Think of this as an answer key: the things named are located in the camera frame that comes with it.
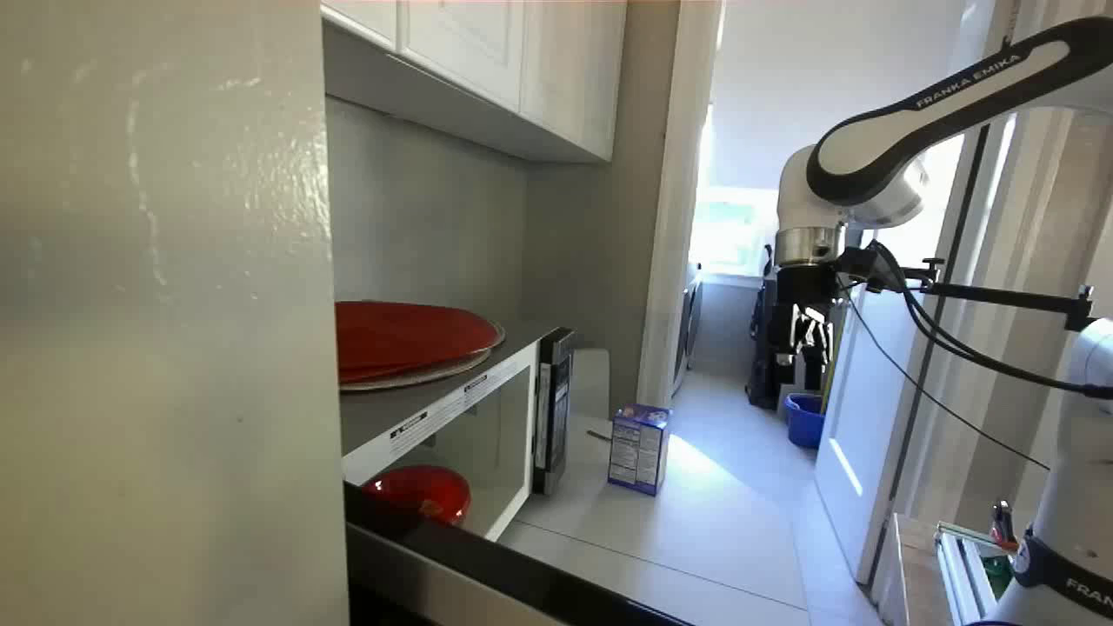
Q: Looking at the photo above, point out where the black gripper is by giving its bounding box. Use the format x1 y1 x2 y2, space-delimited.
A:
775 262 854 401

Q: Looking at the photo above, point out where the black microwave door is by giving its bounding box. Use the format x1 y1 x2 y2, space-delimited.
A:
533 326 579 502

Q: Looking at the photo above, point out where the stainless steel microwave body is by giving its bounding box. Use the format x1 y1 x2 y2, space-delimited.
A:
335 321 550 547

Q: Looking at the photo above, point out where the blue bucket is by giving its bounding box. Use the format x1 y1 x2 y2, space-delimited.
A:
783 393 826 453

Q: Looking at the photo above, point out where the blue cardboard box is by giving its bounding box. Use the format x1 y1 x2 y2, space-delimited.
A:
605 401 674 502

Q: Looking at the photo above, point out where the black rod on wrist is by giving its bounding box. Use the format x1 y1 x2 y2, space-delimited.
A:
923 273 1098 333

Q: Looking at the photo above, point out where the robot stand table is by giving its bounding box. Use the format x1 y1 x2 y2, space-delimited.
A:
891 515 1028 626

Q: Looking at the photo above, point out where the black edged appliance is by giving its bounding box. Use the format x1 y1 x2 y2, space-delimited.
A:
339 483 687 626

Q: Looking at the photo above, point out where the red round plate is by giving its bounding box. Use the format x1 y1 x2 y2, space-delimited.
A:
335 299 506 387

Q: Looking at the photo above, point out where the red bowl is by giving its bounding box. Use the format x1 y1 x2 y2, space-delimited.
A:
363 464 475 529

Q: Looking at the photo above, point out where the glossy grey appliance side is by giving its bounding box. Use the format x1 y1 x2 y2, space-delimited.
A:
0 0 350 626

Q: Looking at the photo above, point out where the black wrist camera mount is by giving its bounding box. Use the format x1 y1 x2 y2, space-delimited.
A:
832 239 938 299

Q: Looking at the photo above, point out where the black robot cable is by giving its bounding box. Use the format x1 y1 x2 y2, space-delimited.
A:
848 239 1113 474

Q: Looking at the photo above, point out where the white wall cabinet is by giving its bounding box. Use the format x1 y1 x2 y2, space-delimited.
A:
321 0 630 166

